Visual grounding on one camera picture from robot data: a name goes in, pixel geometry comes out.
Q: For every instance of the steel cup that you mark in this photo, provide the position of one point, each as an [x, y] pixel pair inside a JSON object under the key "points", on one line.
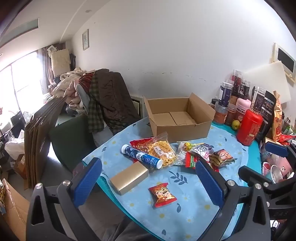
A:
{"points": [[275, 173]]}

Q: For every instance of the red canister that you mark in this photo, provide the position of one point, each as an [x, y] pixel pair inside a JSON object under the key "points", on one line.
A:
{"points": [[249, 127]]}

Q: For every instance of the black pouch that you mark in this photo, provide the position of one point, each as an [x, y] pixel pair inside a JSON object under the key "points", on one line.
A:
{"points": [[268, 111]]}

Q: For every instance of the framed wall picture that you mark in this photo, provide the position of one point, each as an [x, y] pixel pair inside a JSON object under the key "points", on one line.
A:
{"points": [[85, 39]]}

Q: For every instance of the red spice jar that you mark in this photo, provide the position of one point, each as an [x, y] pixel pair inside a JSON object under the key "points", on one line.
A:
{"points": [[231, 114]]}

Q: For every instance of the framed chalkboard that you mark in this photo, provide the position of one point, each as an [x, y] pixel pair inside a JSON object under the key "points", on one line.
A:
{"points": [[285, 59]]}

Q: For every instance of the large cardboard box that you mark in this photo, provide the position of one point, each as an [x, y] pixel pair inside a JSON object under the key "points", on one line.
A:
{"points": [[13, 208]]}

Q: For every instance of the purple label clear jar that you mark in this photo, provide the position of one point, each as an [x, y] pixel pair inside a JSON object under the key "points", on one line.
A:
{"points": [[225, 93]]}

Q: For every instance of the dark red label jar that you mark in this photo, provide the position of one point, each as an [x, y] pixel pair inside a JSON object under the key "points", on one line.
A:
{"points": [[237, 83]]}

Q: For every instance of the orange spice jar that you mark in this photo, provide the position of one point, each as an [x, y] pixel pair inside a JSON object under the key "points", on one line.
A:
{"points": [[220, 113]]}

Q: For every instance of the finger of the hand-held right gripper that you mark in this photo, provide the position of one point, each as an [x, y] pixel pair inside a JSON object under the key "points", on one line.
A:
{"points": [[249, 173], [276, 149]]}

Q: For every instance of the curtain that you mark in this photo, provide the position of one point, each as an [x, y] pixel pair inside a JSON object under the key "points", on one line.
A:
{"points": [[46, 69]]}

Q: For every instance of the pink lid jar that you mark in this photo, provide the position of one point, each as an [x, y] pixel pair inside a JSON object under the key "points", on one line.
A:
{"points": [[243, 106]]}

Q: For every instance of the person's grey trousers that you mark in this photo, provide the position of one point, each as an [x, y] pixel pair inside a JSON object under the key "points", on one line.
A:
{"points": [[129, 231]]}

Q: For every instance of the blue tablet tube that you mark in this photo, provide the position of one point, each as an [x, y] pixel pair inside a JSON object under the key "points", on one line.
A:
{"points": [[141, 156]]}

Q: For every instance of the red striped garment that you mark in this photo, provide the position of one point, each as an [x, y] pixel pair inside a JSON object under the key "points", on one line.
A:
{"points": [[85, 81]]}

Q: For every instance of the black label clear jar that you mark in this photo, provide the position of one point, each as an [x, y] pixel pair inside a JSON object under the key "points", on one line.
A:
{"points": [[257, 97]]}

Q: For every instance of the beige leaning panel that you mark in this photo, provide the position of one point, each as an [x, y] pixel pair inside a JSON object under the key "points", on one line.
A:
{"points": [[60, 61]]}

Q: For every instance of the pink panda cup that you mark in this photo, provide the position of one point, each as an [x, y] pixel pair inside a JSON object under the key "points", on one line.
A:
{"points": [[284, 166]]}

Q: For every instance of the dark red snack packet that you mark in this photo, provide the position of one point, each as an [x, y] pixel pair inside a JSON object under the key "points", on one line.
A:
{"points": [[220, 157]]}

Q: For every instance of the pile of clothes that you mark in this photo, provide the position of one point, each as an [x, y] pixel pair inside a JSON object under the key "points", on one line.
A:
{"points": [[67, 85]]}

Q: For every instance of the yellow green fruit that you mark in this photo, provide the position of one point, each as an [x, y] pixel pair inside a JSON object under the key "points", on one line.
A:
{"points": [[236, 125]]}

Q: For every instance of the white plastic bag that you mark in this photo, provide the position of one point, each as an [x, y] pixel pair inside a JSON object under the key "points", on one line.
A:
{"points": [[15, 148]]}

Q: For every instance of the purple silver snack packet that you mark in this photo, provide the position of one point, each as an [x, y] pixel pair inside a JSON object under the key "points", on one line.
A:
{"points": [[201, 149]]}

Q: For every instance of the clear jar with patterned label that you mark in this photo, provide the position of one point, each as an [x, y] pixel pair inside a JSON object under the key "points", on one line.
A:
{"points": [[245, 89]]}

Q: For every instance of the brown jacket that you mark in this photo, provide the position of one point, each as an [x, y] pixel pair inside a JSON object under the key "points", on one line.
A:
{"points": [[115, 97]]}

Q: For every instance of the red yellow snack bag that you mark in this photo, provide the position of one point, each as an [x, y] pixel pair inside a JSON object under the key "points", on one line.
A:
{"points": [[277, 115]]}

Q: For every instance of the dark green sofa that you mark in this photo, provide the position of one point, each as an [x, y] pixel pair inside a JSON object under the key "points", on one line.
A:
{"points": [[69, 141]]}

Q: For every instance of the plaid shirt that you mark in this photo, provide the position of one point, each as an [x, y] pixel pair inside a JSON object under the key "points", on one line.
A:
{"points": [[94, 111]]}

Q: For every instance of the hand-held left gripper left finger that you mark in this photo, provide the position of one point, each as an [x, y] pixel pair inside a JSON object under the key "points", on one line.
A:
{"points": [[87, 179]]}

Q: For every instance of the stack of flattened cardboard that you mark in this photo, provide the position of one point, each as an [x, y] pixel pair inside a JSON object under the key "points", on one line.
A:
{"points": [[39, 139]]}

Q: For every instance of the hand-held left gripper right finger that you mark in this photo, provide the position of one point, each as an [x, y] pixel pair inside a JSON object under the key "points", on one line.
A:
{"points": [[209, 183]]}

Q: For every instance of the small gold box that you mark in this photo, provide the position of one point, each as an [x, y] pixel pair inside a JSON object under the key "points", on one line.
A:
{"points": [[129, 178]]}

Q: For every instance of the yellow green lollipop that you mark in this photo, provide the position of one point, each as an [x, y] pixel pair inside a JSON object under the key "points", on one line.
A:
{"points": [[187, 146]]}

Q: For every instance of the window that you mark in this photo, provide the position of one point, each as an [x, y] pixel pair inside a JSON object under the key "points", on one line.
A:
{"points": [[20, 81]]}

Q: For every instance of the small red snack packet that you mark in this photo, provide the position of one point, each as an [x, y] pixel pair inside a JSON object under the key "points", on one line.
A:
{"points": [[163, 194]]}

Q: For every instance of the clear waffle snack bag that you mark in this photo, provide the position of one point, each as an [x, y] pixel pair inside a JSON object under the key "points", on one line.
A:
{"points": [[161, 150]]}

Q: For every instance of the red green sachet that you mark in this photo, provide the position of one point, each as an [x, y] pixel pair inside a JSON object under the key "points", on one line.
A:
{"points": [[192, 160]]}

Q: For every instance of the small dark bottle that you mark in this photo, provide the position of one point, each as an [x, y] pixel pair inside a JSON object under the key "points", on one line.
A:
{"points": [[214, 103]]}

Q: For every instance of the white board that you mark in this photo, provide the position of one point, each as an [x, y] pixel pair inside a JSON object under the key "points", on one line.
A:
{"points": [[270, 78]]}

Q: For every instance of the white framed panel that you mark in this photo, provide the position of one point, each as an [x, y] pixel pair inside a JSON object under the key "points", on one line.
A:
{"points": [[137, 104]]}

